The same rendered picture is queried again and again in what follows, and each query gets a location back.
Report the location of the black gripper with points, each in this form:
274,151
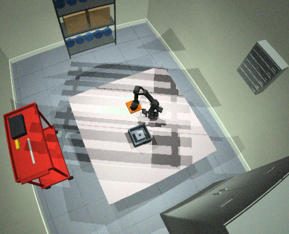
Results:
144,111

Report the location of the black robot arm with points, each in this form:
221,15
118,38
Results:
153,102

